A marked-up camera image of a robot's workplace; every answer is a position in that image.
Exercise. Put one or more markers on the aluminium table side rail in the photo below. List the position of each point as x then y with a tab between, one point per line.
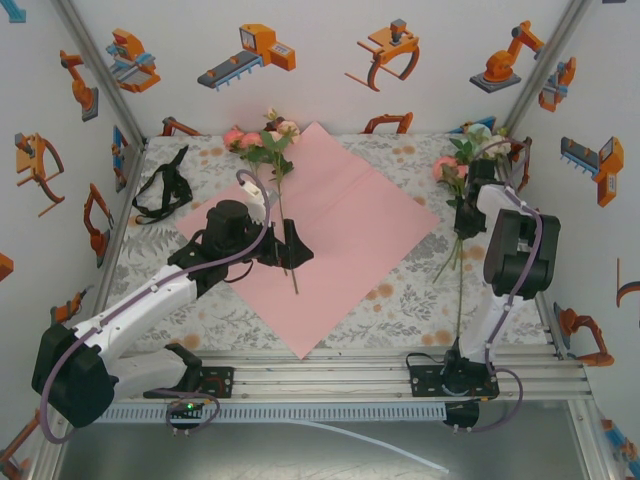
124	200
552	325

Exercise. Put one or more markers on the circuit board with green light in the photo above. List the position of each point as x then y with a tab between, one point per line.
185	407

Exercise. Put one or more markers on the peach rose stem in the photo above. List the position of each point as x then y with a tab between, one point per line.
287	129

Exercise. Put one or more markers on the large pink rose stem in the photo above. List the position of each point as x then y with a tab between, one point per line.
445	167

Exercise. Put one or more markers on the pale blue flower stem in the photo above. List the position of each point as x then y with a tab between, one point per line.
480	134

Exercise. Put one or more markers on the cream flower stem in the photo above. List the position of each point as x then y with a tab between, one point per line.
502	147

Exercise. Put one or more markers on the black bracket under rail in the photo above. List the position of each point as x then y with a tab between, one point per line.
462	415

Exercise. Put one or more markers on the grey metal sheet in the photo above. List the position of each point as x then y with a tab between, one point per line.
250	455

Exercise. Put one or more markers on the aluminium rail bed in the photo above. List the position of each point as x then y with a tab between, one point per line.
320	380

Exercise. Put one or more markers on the floral print tablecloth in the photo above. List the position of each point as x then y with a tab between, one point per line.
400	325

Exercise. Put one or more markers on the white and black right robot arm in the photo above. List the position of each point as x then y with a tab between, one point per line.
520	260

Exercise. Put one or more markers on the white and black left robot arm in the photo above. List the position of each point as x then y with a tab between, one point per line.
150	315

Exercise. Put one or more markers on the purple and pink wrapping paper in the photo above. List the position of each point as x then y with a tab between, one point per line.
350	225

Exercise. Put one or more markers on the slanted aluminium frame post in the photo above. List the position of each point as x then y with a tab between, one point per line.
97	67
545	65

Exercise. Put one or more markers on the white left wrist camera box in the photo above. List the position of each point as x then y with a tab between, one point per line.
252	197

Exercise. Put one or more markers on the aluminium frame leg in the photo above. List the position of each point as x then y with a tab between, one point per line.
42	465
595	457

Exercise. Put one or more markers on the black ribbon with gold print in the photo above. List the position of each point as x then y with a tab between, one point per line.
177	162

